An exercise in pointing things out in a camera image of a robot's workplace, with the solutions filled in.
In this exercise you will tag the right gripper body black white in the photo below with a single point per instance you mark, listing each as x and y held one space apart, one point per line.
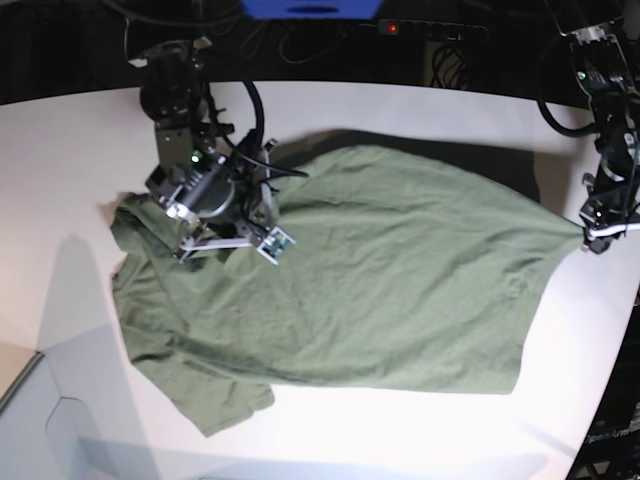
232 206

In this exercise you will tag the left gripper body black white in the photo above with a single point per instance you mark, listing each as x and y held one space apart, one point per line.
611 208

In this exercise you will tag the olive green t-shirt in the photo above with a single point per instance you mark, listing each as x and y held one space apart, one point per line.
407 273

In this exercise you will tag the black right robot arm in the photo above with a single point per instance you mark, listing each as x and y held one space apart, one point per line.
177 97

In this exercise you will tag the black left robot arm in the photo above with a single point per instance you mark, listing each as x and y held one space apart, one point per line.
605 66

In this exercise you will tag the blue box at table back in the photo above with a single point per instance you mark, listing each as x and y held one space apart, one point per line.
311 9

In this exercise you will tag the black power strip red light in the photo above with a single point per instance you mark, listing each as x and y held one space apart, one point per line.
430 30

